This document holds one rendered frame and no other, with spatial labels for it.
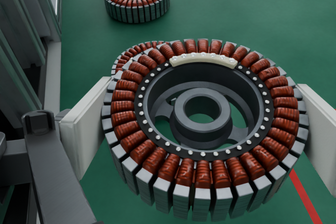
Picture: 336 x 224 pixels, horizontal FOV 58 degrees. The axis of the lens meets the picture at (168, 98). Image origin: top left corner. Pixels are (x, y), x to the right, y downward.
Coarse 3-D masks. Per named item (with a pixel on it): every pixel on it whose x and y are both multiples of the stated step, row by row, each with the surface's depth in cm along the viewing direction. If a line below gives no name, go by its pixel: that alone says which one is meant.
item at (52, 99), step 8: (48, 48) 47; (56, 48) 47; (48, 56) 46; (56, 56) 46; (48, 64) 44; (56, 64) 44; (48, 72) 43; (56, 72) 43; (48, 80) 42; (56, 80) 42; (48, 88) 41; (56, 88) 41; (48, 96) 40; (56, 96) 40; (48, 104) 39; (56, 104) 39; (56, 112) 39
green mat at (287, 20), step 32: (64, 0) 55; (96, 0) 55; (192, 0) 54; (224, 0) 54; (256, 0) 53; (288, 0) 53; (320, 0) 53; (64, 32) 49; (96, 32) 49; (128, 32) 48; (160, 32) 48; (192, 32) 48; (224, 32) 48; (256, 32) 48; (288, 32) 47; (320, 32) 47; (64, 64) 44; (96, 64) 44; (288, 64) 43; (320, 64) 43; (64, 96) 40; (320, 96) 39; (160, 128) 36; (96, 160) 34; (96, 192) 31; (128, 192) 31; (288, 192) 31; (320, 192) 31
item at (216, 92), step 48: (192, 48) 19; (240, 48) 19; (144, 96) 17; (192, 96) 18; (240, 96) 19; (288, 96) 17; (144, 144) 14; (192, 144) 17; (240, 144) 15; (288, 144) 15; (144, 192) 15; (192, 192) 15; (240, 192) 13
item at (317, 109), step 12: (300, 84) 18; (312, 96) 16; (312, 108) 15; (324, 108) 14; (312, 120) 15; (324, 120) 14; (312, 132) 15; (324, 132) 14; (312, 144) 15; (324, 144) 14; (312, 156) 15; (324, 156) 14; (324, 168) 14; (324, 180) 14
